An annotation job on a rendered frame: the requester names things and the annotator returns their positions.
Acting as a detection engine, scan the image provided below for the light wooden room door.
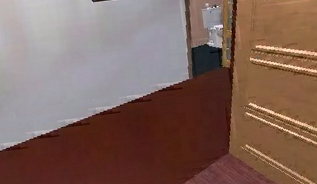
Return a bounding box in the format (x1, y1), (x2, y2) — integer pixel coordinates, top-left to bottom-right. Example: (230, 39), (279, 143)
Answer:
(210, 0), (317, 184)

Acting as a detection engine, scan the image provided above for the white toilet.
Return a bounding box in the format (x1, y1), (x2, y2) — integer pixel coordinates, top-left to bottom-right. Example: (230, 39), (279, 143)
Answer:
(200, 1), (227, 50)

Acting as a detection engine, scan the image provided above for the wooden door seen edge-on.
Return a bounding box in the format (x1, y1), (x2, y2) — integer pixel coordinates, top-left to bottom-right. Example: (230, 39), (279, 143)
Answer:
(214, 0), (247, 69)

